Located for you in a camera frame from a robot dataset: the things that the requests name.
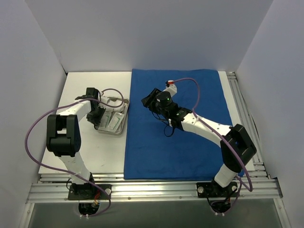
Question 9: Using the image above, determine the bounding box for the suture packet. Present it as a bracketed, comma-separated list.
[98, 112, 113, 131]
[109, 112, 125, 132]

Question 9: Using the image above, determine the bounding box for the stainless steel tray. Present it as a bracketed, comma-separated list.
[94, 96, 130, 135]

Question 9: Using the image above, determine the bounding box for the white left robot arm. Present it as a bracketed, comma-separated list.
[47, 87, 105, 182]

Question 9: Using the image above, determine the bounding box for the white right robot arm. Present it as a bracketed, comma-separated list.
[141, 88, 257, 196]

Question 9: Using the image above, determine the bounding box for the blue surgical drape cloth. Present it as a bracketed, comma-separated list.
[123, 69, 240, 181]

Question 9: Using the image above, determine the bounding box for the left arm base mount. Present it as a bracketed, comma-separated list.
[67, 182, 113, 217]

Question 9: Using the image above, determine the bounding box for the aluminium front rail frame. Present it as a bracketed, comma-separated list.
[24, 171, 288, 228]

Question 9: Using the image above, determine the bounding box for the aluminium rail frame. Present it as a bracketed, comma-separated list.
[24, 171, 288, 228]
[222, 73, 269, 178]

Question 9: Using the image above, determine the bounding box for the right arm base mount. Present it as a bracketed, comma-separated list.
[196, 181, 240, 217]

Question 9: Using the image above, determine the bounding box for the aluminium right rail frame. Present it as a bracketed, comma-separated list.
[222, 73, 269, 178]

